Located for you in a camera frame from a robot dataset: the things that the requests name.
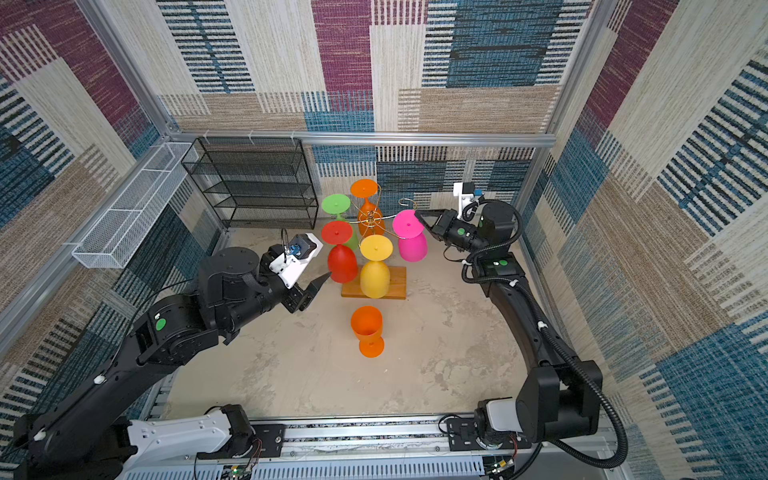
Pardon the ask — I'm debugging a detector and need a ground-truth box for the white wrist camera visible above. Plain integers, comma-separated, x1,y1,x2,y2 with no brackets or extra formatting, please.
453,182,483,222
269,233,323,289

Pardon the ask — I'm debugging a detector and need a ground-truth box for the orange wine glass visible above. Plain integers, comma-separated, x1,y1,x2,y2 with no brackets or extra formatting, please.
350,178,385,238
350,306,385,358

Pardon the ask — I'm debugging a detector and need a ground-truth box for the magenta wine glass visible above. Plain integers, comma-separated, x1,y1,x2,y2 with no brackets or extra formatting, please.
392,209,428,262

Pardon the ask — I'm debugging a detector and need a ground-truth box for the black wire shelf rack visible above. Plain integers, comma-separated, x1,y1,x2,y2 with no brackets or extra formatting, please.
181,137,319,229

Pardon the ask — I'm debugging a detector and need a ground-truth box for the green wine glass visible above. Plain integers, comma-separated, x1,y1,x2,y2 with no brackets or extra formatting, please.
321,194,358,251

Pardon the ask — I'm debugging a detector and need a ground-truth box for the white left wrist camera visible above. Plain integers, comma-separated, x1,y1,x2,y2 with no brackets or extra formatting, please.
269,233,323,289

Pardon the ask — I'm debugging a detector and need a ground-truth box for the yellow wine glass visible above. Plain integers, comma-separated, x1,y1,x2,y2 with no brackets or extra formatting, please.
360,235,393,299

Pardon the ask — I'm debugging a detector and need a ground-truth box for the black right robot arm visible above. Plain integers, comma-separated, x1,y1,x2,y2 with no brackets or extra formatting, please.
414,198,629,469

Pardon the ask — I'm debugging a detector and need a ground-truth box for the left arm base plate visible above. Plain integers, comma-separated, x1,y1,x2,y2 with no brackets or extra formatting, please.
244,423,287,460

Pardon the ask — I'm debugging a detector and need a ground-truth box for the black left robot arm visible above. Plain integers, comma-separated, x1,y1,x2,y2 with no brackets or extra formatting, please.
12,233,329,479

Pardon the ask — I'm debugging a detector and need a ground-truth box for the aluminium front rail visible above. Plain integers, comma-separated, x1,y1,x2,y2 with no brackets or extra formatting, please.
121,415,633,479

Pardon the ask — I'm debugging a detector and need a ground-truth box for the orange wine glass back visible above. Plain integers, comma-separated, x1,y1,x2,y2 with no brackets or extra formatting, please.
350,178,385,238

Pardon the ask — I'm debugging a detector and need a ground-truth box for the white wire mesh basket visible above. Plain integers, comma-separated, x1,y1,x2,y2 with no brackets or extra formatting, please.
72,142,191,269

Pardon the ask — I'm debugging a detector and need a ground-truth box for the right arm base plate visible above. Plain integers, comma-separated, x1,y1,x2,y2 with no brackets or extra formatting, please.
438,415,534,453

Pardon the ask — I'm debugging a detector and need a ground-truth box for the gold wire wine glass rack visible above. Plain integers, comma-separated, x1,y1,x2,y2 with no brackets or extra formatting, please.
350,179,406,299

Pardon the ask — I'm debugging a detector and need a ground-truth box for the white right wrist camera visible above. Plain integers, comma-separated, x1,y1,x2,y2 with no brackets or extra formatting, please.
453,182,483,222

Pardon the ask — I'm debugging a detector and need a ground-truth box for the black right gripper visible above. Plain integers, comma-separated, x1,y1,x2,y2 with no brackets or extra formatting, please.
414,208,486,255

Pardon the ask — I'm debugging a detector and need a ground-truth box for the red wine glass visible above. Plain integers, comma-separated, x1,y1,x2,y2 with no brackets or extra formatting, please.
321,220,358,284

